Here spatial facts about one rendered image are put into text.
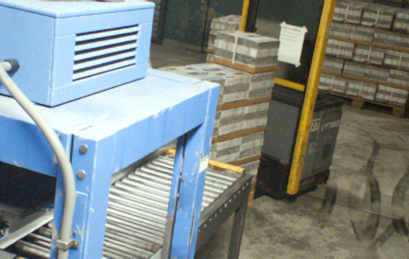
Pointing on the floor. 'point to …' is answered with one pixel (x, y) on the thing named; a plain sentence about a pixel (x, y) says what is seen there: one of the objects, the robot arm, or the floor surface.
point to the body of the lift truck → (283, 113)
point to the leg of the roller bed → (237, 231)
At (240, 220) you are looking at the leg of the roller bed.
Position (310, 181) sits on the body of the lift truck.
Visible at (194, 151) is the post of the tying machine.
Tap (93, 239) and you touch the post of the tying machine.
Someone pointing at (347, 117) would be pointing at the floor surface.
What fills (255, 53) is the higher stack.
